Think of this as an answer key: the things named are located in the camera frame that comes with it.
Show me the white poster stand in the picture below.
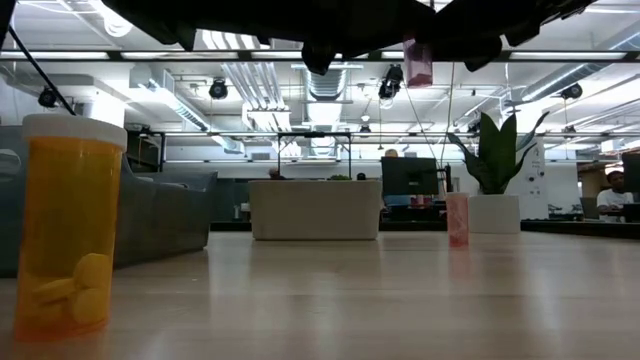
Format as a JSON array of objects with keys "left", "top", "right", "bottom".
[{"left": 519, "top": 142, "right": 549, "bottom": 221}]

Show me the white plant pot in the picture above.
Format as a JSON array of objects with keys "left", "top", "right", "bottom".
[{"left": 467, "top": 193, "right": 522, "bottom": 235}]

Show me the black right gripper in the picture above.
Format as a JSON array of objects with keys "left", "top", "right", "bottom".
[{"left": 432, "top": 0, "right": 506, "bottom": 73}]

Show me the green artificial plant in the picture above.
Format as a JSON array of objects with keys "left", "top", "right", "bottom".
[{"left": 447, "top": 110, "right": 550, "bottom": 196}]

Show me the pink pill bottle white cap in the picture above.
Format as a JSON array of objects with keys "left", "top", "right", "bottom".
[{"left": 445, "top": 191, "right": 471, "bottom": 249}]

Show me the black overhead beam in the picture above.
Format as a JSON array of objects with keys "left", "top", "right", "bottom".
[{"left": 0, "top": 48, "right": 640, "bottom": 63}]

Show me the dark translucent grey bin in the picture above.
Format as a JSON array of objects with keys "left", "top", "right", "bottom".
[{"left": 0, "top": 124, "right": 219, "bottom": 279}]

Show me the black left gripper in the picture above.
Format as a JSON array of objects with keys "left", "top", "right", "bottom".
[{"left": 269, "top": 0, "right": 436, "bottom": 76}]

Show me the white plastic bin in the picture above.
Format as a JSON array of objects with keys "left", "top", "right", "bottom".
[{"left": 248, "top": 179, "right": 384, "bottom": 242}]

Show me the orange pill bottle white cap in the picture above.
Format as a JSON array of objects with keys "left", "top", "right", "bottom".
[{"left": 13, "top": 112, "right": 129, "bottom": 342}]

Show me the black computer monitor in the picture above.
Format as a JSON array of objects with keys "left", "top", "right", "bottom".
[{"left": 380, "top": 156, "right": 440, "bottom": 197}]

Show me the thin black cable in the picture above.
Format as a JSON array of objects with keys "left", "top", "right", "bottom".
[{"left": 7, "top": 24, "right": 77, "bottom": 117}]

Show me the silver ventilation duct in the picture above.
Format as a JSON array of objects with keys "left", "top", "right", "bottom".
[{"left": 305, "top": 67, "right": 349, "bottom": 101}]

